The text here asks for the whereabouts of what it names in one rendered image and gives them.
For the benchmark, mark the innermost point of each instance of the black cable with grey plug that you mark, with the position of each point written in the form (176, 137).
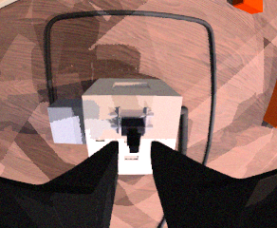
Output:
(66, 115)

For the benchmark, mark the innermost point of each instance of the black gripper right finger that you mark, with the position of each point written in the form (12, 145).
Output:
(193, 195)

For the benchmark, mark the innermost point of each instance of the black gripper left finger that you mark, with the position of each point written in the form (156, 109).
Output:
(81, 198)

